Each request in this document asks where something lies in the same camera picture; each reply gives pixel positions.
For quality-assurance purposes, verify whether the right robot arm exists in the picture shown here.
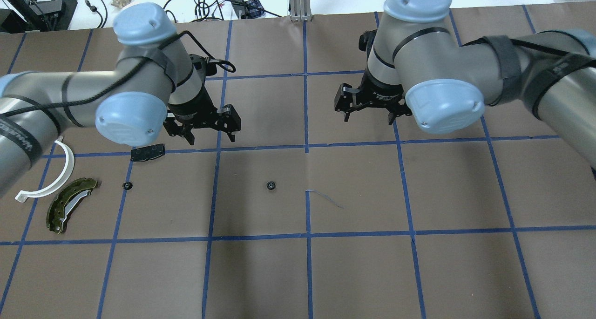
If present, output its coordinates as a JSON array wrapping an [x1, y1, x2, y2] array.
[[334, 0, 596, 168]]

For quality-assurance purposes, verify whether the aluminium frame post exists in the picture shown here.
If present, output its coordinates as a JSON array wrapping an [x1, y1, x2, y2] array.
[[289, 0, 313, 22]]

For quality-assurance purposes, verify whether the dark green curved part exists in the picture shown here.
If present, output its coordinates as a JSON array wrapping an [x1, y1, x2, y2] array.
[[46, 177, 99, 234]]

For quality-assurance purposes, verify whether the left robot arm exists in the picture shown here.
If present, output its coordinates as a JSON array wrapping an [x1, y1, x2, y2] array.
[[0, 2, 241, 195]]

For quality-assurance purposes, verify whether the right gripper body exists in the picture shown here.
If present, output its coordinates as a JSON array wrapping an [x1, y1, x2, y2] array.
[[345, 72, 410, 114]]

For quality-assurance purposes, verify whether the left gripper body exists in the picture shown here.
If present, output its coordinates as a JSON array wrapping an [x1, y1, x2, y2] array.
[[163, 94, 218, 130]]

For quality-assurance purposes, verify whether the small black rectangular plate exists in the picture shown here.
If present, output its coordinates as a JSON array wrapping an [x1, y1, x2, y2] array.
[[130, 143, 166, 163]]

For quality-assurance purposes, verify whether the white curved bracket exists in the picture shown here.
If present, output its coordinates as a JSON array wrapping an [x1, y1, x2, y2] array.
[[15, 136, 75, 203]]

